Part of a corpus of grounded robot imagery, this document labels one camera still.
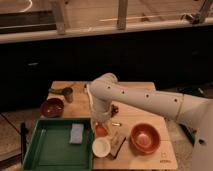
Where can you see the metal measuring cup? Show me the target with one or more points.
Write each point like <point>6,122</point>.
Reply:
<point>68,94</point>

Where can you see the black wooden block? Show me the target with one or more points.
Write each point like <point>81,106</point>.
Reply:
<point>116,143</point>

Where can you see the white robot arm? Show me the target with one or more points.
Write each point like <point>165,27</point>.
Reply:
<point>191,111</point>

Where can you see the green plastic tray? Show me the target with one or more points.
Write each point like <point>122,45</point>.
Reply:
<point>50,149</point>

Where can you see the white paper cup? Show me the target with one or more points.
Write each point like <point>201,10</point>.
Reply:
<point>101,147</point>

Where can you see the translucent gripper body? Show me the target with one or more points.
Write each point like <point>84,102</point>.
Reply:
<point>101,127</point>

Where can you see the orange bowl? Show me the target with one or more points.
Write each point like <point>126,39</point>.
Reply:
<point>145,138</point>

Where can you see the blue grey sponge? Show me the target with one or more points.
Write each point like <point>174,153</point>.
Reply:
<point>76,133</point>

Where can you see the bunch of dark grapes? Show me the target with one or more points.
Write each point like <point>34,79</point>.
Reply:
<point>114,110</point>

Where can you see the dark red bowl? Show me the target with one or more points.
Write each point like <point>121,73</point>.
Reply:
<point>52,107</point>

